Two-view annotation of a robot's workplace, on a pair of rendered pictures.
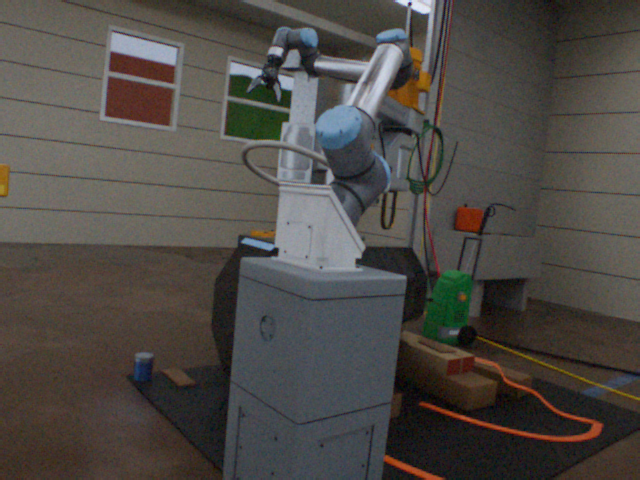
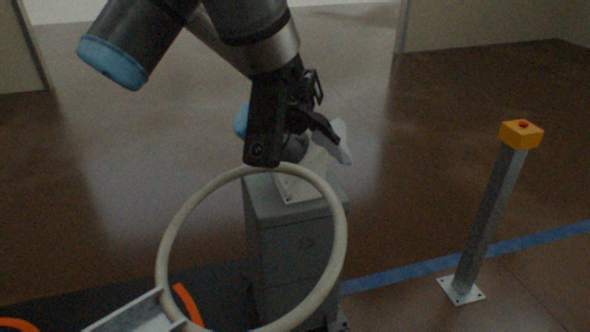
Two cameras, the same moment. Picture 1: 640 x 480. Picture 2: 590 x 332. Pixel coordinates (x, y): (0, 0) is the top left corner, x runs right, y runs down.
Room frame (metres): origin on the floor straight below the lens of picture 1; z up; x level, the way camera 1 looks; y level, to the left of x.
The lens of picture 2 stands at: (2.98, 0.51, 1.85)
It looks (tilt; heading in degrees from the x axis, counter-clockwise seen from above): 34 degrees down; 203
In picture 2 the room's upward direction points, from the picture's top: straight up
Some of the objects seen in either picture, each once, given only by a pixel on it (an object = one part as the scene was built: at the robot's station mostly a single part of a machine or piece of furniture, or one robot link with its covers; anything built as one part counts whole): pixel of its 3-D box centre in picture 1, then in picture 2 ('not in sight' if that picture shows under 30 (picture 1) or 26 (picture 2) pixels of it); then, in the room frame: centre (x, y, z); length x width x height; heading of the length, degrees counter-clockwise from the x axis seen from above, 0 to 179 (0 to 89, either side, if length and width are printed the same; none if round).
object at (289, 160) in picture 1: (330, 155); not in sight; (3.74, -0.01, 1.36); 0.74 x 0.34 x 0.25; 71
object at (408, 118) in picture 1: (381, 114); not in sight; (3.32, -0.30, 1.62); 0.96 x 0.25 x 0.17; 153
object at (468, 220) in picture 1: (471, 219); not in sight; (6.00, -1.68, 1.00); 0.50 x 0.22 x 0.33; 130
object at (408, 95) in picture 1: (404, 80); not in sight; (3.59, -0.45, 1.90); 0.31 x 0.28 x 0.40; 63
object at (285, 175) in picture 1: (303, 154); not in sight; (3.81, 0.18, 1.36); 0.35 x 0.35 x 0.41
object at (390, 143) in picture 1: (380, 165); not in sight; (3.35, -0.33, 1.30); 0.74 x 0.23 x 0.49; 153
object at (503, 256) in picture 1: (487, 271); not in sight; (5.92, -1.91, 0.43); 1.30 x 0.62 x 0.86; 130
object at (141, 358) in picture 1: (143, 366); not in sight; (2.73, 0.87, 0.08); 0.10 x 0.10 x 0.13
